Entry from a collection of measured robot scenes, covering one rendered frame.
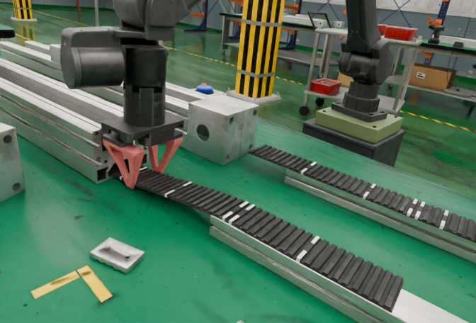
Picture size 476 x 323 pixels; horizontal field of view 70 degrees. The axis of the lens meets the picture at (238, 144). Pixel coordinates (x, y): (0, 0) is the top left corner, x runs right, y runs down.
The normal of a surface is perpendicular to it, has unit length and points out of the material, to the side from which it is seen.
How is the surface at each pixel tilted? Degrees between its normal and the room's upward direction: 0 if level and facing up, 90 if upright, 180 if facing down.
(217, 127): 90
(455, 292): 0
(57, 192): 0
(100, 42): 90
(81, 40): 91
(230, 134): 90
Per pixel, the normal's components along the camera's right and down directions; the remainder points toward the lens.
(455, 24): -0.69, 0.22
